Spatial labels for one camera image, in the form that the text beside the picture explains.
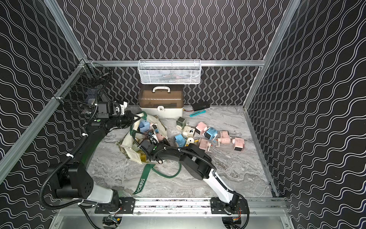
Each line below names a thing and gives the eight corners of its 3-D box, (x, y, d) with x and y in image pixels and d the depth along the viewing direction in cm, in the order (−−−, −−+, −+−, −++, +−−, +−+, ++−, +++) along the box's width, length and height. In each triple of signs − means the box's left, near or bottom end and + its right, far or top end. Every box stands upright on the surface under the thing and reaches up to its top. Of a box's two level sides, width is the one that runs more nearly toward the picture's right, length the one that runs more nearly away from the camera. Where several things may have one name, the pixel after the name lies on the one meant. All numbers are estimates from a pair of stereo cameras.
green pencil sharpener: (175, 128, 108) (174, 122, 102) (180, 123, 111) (179, 116, 105) (181, 131, 106) (181, 125, 100) (185, 126, 109) (186, 119, 103)
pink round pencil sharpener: (220, 144, 99) (221, 140, 95) (218, 134, 105) (219, 130, 101) (229, 144, 99) (231, 140, 95) (227, 134, 105) (228, 130, 101)
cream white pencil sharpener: (182, 135, 104) (182, 132, 101) (184, 128, 108) (184, 125, 105) (193, 137, 103) (193, 134, 99) (195, 130, 107) (195, 127, 104)
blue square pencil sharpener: (203, 136, 104) (204, 132, 99) (209, 130, 107) (210, 126, 102) (211, 142, 101) (212, 138, 96) (217, 136, 104) (218, 131, 99)
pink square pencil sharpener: (234, 151, 96) (236, 147, 92) (231, 141, 101) (233, 137, 97) (243, 151, 96) (246, 147, 92) (241, 141, 101) (243, 137, 97)
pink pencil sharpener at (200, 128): (194, 132, 106) (194, 128, 102) (199, 124, 110) (199, 120, 107) (202, 136, 104) (202, 132, 100) (207, 128, 108) (208, 124, 104)
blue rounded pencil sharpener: (180, 148, 96) (180, 145, 92) (174, 139, 100) (174, 136, 97) (187, 145, 97) (187, 142, 94) (181, 136, 102) (180, 133, 98)
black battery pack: (194, 111, 120) (194, 108, 117) (191, 105, 124) (191, 103, 121) (210, 107, 122) (210, 105, 120) (207, 102, 126) (207, 99, 124)
